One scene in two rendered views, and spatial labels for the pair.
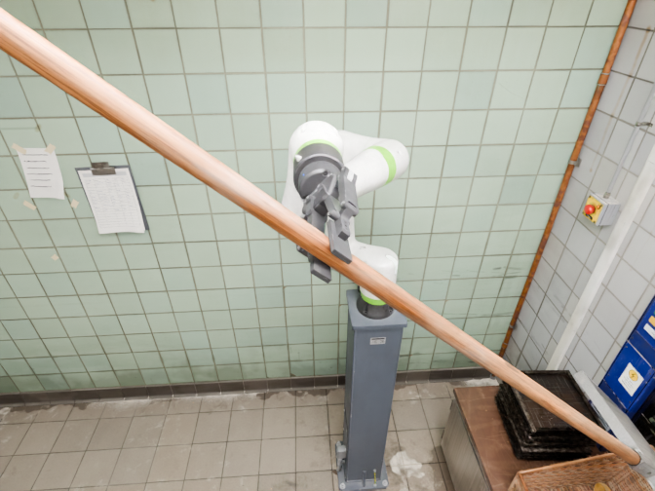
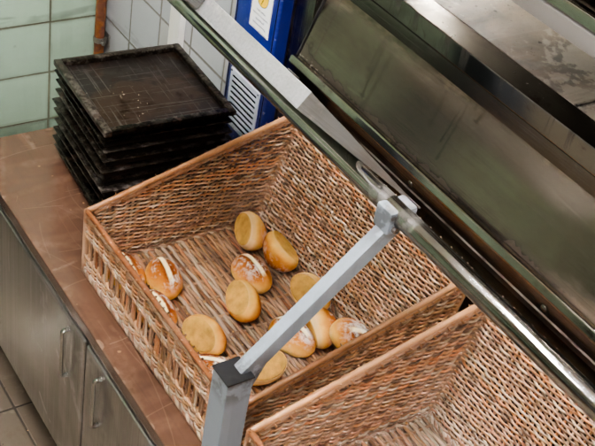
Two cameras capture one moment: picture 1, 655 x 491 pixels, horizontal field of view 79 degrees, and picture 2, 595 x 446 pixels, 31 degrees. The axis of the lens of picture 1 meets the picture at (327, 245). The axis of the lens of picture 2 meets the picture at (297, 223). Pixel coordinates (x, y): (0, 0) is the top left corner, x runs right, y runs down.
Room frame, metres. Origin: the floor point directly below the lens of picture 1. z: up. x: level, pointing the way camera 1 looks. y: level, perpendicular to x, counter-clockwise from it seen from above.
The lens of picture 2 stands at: (-0.76, -0.10, 2.00)
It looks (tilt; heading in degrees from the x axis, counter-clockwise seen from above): 37 degrees down; 324
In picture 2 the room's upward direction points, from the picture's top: 11 degrees clockwise
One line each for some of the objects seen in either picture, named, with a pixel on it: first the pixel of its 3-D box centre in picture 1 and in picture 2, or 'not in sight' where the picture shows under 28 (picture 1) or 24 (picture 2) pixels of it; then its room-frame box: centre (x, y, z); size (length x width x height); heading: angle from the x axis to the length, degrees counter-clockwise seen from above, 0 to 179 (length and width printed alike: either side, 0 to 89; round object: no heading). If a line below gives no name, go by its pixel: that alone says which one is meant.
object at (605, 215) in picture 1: (599, 208); not in sight; (1.42, -1.12, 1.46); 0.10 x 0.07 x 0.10; 4
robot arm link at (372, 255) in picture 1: (375, 273); not in sight; (1.13, -0.17, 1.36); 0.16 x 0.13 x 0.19; 58
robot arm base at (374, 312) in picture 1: (373, 290); not in sight; (1.18, -0.18, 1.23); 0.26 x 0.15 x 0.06; 4
